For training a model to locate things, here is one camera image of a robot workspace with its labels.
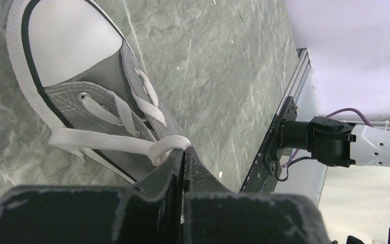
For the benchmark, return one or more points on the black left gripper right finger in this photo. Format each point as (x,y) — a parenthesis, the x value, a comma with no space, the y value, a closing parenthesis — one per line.
(213,214)

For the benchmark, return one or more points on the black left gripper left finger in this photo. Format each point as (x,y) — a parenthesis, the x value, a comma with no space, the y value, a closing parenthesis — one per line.
(148,212)

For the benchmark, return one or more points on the grey canvas sneaker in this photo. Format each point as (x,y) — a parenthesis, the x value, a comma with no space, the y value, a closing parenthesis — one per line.
(82,78)

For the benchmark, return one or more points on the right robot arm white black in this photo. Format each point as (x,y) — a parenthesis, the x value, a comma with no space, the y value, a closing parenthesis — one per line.
(337,144)

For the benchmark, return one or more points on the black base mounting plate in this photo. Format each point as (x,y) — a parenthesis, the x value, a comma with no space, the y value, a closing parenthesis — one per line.
(261,177)

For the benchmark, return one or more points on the aluminium frame rail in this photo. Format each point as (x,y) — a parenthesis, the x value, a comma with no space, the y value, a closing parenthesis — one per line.
(305,177)

